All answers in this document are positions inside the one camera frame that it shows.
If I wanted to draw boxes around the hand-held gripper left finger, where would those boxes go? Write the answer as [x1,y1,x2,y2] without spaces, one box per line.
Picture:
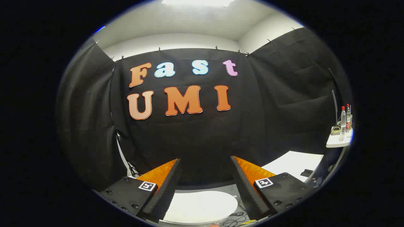
[99,158,182,223]

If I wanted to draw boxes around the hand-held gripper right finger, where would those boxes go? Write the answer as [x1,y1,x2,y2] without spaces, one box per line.
[230,156,313,220]

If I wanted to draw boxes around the white drawer cabinet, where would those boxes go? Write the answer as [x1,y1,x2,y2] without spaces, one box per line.
[261,151,324,183]

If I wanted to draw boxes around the black backdrop cloth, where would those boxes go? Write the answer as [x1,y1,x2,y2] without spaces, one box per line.
[56,27,352,193]

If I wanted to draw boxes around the ceiling light panel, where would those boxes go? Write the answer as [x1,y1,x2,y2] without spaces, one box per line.
[161,0,235,6]

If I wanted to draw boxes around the black floor cables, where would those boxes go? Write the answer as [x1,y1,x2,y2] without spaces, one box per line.
[221,212,253,227]

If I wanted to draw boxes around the white backdrop frame pole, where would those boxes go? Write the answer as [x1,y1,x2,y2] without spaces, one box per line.
[115,131,139,178]

